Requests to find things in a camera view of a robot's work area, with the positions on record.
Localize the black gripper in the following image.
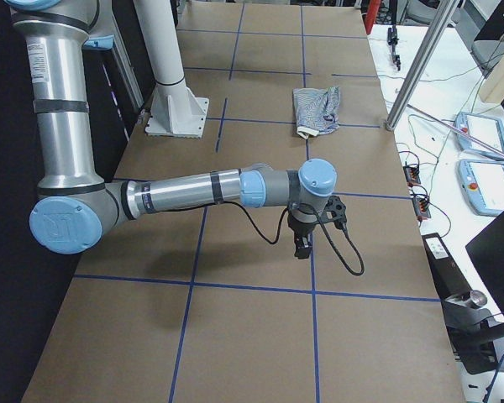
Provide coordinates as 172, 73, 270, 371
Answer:
287, 214, 317, 259

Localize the aluminium frame post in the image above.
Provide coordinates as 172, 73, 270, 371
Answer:
385, 0, 458, 131

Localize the striped polo shirt white collar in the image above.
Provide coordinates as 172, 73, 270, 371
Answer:
292, 86, 341, 139

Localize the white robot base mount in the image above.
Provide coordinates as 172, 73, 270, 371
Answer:
134, 0, 209, 139

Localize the metal cylinder weight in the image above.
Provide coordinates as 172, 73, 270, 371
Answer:
468, 290, 488, 309

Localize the teach pendant lower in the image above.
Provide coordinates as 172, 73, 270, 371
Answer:
457, 160, 504, 217

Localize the small circuit board upper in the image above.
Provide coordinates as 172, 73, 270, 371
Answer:
403, 165, 421, 187

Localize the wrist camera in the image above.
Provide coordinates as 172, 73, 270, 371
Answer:
321, 196, 348, 233

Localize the teach pendant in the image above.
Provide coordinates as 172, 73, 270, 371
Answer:
454, 112, 504, 161
457, 160, 504, 217

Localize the black monitor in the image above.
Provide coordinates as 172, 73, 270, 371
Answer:
465, 211, 504, 314

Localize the black box with label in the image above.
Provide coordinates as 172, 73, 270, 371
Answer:
422, 233, 472, 300

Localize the teach pendant upper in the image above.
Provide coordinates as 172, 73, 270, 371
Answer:
454, 112, 504, 161

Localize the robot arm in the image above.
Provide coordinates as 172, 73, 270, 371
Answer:
8, 1, 345, 259

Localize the small circuit board lower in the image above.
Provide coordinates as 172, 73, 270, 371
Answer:
412, 196, 431, 222

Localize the metal grabber pole tool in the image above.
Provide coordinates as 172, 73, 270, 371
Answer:
407, 104, 504, 160

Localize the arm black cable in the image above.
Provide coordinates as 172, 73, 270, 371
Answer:
218, 199, 366, 277

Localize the small circuit board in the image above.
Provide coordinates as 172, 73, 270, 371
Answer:
412, 196, 431, 222
403, 165, 421, 187

